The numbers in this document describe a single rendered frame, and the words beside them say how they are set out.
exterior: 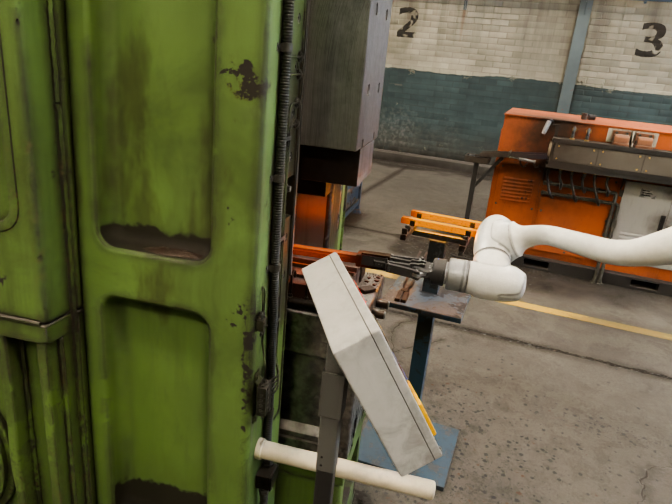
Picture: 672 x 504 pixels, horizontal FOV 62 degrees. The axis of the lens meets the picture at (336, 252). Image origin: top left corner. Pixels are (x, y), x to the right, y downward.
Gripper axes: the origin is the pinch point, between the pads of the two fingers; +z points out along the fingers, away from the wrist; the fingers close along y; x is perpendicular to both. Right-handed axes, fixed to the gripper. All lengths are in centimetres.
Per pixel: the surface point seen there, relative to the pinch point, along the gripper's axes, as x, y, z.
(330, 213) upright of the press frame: 4.9, 22.8, 19.5
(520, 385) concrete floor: -103, 129, -69
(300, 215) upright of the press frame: 2.7, 22.3, 29.4
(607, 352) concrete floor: -102, 190, -125
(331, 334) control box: 13, -71, -5
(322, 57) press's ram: 53, -18, 15
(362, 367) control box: 10, -74, -11
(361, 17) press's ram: 62, -18, 7
